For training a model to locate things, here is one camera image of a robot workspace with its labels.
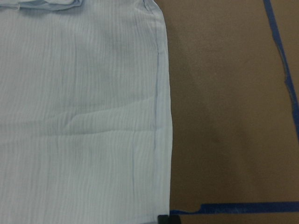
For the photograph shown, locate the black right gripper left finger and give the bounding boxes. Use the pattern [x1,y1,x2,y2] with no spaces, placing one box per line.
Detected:
[157,215,169,224]

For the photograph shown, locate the light blue button-up shirt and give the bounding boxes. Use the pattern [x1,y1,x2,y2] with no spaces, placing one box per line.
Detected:
[0,0,172,224]

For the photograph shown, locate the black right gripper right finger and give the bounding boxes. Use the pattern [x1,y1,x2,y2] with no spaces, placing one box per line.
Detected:
[169,215,180,224]

